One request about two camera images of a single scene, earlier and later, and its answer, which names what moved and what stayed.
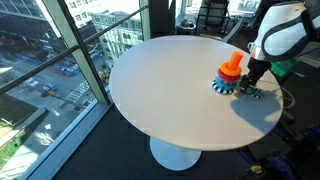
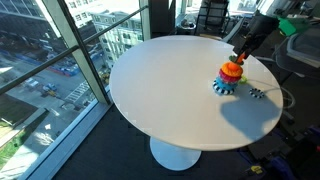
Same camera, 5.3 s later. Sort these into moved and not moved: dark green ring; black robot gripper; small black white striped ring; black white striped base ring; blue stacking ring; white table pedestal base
Moved: dark green ring; black robot gripper
Not moved: black white striped base ring; blue stacking ring; white table pedestal base; small black white striped ring
